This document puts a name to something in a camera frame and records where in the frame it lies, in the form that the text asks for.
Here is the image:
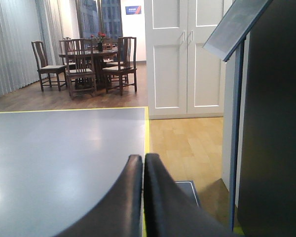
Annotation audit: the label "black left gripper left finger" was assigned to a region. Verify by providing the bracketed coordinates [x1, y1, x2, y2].
[57, 155, 143, 237]

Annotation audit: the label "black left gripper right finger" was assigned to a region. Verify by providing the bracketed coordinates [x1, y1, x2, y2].
[144, 153, 237, 237]

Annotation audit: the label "white double door wardrobe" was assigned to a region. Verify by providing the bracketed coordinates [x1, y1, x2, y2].
[145, 0, 232, 119]

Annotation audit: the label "wooden chair right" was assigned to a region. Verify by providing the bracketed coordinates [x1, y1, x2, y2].
[102, 37, 137, 95]

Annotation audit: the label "wooden chair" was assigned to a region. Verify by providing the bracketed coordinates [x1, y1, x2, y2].
[102, 37, 137, 95]
[64, 39, 97, 99]
[31, 40, 68, 92]

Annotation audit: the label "wooden chair front middle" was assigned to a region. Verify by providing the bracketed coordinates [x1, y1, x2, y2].
[64, 39, 97, 99]

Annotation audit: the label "dark round dining table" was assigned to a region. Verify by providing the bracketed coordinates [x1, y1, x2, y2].
[59, 48, 117, 93]

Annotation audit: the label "red flowers in vase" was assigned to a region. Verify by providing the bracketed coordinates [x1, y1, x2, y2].
[90, 32, 106, 52]

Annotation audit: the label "silver sign stand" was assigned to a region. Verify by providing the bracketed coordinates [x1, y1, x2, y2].
[203, 0, 271, 231]

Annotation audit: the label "wooden chair left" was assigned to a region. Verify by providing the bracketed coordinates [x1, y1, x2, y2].
[31, 40, 68, 92]

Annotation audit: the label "grey vertical blinds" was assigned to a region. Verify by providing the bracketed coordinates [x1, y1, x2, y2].
[0, 0, 63, 97]

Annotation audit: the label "blue wall sign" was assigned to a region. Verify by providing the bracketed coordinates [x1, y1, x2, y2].
[125, 5, 141, 15]

